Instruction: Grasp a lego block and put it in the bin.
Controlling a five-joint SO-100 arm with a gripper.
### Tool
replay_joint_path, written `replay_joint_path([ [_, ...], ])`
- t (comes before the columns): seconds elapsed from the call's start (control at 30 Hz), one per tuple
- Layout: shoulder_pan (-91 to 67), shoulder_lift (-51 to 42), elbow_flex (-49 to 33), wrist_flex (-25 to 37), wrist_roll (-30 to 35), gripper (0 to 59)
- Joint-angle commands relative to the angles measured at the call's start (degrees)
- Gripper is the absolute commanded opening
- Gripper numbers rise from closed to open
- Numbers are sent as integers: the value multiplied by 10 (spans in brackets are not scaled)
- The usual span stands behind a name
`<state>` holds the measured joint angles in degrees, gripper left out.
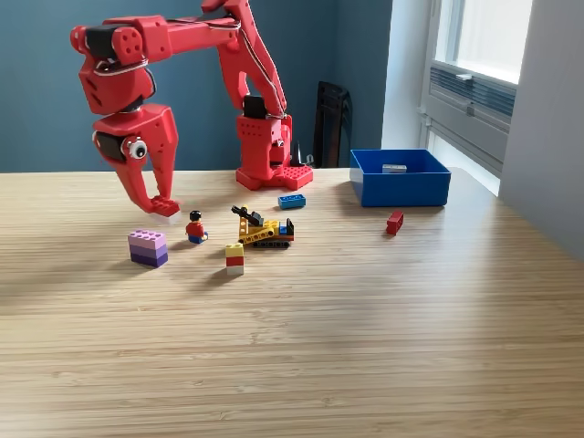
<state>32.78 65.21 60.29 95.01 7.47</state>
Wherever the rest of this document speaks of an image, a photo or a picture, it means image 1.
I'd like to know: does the small yellow toy digger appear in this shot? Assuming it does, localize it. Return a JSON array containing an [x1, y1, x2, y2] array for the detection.
[[230, 203, 296, 250]]

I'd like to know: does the blue plastic bin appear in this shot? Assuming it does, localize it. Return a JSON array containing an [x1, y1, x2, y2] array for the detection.
[[349, 148, 453, 208]]

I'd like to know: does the grey window vent grille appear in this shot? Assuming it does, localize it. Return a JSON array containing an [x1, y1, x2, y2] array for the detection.
[[429, 63, 516, 122]]

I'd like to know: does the pink and purple brick stack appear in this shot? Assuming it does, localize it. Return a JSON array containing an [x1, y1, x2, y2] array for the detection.
[[127, 228, 170, 269]]

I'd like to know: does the flat blue building brick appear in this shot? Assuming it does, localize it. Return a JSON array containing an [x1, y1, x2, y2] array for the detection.
[[277, 193, 308, 211]]

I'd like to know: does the yellow red white brick stack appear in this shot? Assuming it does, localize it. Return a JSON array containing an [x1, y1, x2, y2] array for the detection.
[[224, 242, 245, 276]]

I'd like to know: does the black chair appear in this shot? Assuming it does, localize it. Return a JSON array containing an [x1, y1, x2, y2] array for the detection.
[[312, 80, 352, 169]]

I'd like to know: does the toy figure red shirt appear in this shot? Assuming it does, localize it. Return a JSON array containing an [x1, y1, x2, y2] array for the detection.
[[184, 209, 210, 245]]

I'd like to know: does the red and white brick stack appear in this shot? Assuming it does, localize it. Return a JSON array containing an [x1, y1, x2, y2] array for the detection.
[[148, 194, 183, 226]]

